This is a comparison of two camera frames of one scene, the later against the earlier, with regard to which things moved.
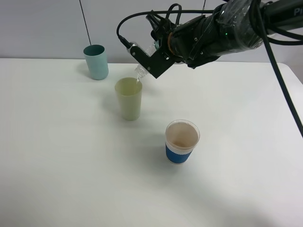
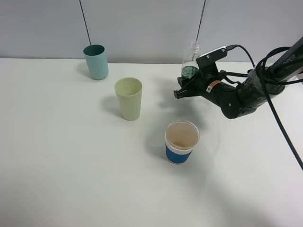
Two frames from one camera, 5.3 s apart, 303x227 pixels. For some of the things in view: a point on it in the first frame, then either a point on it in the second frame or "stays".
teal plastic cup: (95, 56) stays
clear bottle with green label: (140, 71) to (190, 68)
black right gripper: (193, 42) to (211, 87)
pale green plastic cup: (129, 92) stays
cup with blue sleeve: (181, 135) stays
